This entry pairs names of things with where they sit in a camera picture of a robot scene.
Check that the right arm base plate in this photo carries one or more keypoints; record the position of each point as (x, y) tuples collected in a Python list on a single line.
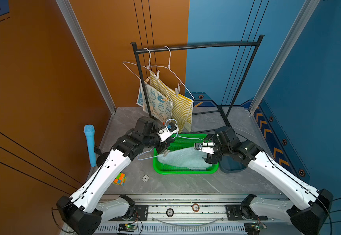
[(235, 212)]

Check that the circuit board right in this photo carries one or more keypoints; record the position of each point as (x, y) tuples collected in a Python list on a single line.
[(254, 229)]

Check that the black clothes rack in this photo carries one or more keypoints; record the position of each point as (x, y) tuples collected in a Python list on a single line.
[(224, 115)]

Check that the dark teal tray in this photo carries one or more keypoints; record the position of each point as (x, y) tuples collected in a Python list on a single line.
[(228, 165)]

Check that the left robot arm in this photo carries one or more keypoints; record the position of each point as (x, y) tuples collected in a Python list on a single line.
[(82, 211)]

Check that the beige clothespin towel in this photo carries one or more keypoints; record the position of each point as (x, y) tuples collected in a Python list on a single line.
[(166, 153)]

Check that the colourful puzzle cube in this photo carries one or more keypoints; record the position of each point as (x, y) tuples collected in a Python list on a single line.
[(120, 179)]

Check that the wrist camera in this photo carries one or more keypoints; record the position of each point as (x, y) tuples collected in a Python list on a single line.
[(206, 147), (167, 131)]

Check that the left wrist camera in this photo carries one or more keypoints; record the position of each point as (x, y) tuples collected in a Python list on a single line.
[(167, 131)]

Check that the green circuit board left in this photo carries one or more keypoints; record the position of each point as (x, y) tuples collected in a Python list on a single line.
[(130, 228)]

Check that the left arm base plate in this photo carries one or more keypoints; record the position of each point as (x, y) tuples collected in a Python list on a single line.
[(139, 211)]

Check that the light green towel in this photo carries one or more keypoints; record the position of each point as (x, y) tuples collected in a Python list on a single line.
[(185, 158)]

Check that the green plastic basket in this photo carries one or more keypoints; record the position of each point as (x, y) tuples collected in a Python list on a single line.
[(168, 169)]

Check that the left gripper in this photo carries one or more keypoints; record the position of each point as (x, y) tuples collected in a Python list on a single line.
[(164, 145)]

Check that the white clothespin lower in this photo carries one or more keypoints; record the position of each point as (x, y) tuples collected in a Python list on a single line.
[(177, 90)]

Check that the yellow striped towel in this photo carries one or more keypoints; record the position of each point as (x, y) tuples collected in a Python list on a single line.
[(182, 110)]

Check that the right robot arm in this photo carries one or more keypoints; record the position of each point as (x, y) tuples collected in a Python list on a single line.
[(306, 208)]

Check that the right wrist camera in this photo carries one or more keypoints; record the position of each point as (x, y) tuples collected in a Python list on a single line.
[(206, 147)]

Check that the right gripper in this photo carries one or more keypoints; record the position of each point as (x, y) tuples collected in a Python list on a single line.
[(211, 158)]

